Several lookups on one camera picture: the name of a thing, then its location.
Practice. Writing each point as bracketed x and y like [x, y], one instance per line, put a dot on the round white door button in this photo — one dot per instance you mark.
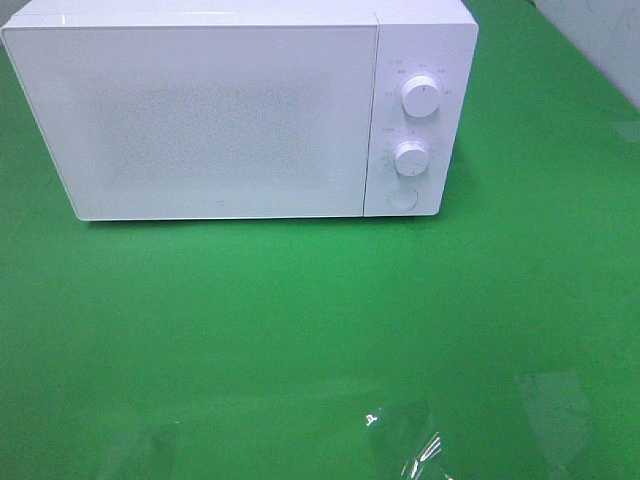
[403, 198]

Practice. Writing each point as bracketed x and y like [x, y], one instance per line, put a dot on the white microwave knob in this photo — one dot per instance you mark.
[420, 95]
[411, 158]

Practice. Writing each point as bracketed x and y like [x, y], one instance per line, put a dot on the white microwave door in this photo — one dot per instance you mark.
[199, 123]

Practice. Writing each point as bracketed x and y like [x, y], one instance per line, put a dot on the white microwave oven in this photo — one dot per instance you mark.
[438, 37]

